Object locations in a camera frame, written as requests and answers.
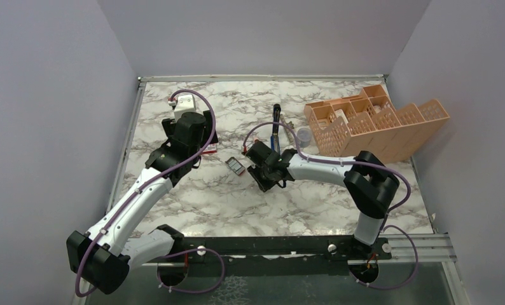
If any red white staple box sleeve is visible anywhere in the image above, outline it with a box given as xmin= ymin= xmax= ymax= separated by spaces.
xmin=202 ymin=143 xmax=218 ymax=154

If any blue stapler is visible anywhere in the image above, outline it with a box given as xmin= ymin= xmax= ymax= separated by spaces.
xmin=270 ymin=104 xmax=281 ymax=153

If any staple box tray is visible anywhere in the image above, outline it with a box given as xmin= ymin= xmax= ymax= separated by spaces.
xmin=225 ymin=157 xmax=246 ymax=176

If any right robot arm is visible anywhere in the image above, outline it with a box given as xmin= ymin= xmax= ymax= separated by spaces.
xmin=244 ymin=142 xmax=400 ymax=259

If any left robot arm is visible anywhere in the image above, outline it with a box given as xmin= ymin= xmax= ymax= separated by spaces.
xmin=66 ymin=111 xmax=216 ymax=297

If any clear small cup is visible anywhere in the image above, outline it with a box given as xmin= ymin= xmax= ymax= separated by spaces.
xmin=296 ymin=127 xmax=312 ymax=148

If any peach plastic desk organizer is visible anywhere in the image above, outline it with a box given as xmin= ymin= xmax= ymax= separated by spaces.
xmin=303 ymin=85 xmax=450 ymax=163

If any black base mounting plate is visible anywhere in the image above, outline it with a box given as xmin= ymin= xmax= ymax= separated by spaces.
xmin=147 ymin=235 xmax=392 ymax=277

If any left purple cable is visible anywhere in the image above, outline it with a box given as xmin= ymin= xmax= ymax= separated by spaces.
xmin=74 ymin=89 xmax=226 ymax=299

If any purple cable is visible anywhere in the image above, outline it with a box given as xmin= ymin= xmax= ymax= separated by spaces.
xmin=74 ymin=89 xmax=226 ymax=299
xmin=242 ymin=122 xmax=420 ymax=291

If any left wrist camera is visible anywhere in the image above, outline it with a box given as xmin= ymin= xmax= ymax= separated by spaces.
xmin=168 ymin=93 xmax=197 ymax=122

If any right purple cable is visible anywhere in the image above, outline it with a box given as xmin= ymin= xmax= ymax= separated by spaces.
xmin=242 ymin=122 xmax=420 ymax=291

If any aluminium front frame rail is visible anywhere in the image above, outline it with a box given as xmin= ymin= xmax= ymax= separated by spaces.
xmin=117 ymin=231 xmax=457 ymax=268

